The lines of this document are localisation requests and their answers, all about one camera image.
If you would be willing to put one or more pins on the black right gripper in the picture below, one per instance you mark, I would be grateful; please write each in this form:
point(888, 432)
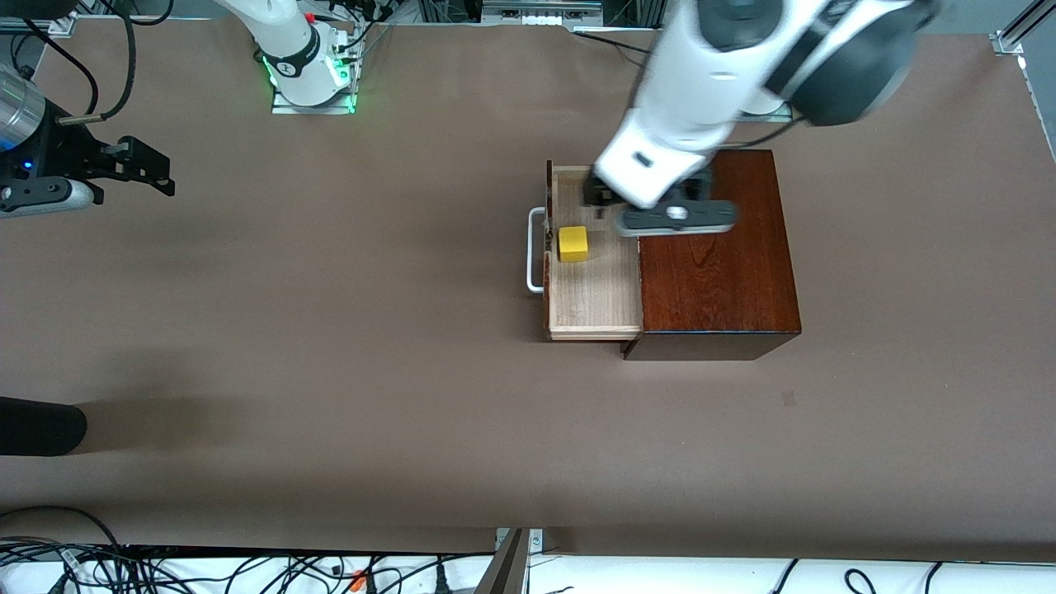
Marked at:
point(73, 148)

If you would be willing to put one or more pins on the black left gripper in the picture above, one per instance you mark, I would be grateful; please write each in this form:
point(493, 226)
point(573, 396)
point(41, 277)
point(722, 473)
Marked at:
point(596, 195)

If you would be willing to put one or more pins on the yellow block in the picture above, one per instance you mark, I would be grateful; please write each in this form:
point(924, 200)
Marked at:
point(572, 244)

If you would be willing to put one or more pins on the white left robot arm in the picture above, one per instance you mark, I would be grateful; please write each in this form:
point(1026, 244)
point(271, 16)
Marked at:
point(701, 74)

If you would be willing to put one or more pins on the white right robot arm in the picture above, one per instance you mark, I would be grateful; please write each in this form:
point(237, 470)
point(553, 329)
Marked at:
point(289, 41)

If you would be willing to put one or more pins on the dark brown wooden cabinet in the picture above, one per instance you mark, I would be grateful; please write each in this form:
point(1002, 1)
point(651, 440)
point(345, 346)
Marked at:
point(726, 280)

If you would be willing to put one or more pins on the white power strip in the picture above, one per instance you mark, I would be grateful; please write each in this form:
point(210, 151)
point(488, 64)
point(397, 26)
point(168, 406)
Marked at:
point(540, 18)

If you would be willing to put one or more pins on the black ribbed cylinder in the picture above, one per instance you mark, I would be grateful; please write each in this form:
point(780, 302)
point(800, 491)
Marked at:
point(41, 426)

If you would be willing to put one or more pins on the orange connector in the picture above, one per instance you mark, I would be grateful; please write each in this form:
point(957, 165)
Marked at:
point(359, 580)

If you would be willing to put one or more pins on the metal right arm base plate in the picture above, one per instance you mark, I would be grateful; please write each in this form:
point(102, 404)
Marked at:
point(285, 108)

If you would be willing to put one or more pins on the metal table edge bracket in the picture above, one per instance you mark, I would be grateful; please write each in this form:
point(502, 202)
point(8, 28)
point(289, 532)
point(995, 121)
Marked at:
point(507, 569)

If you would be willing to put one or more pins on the aluminium profile rail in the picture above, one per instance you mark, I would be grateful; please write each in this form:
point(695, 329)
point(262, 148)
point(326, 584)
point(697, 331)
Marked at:
point(1019, 33)

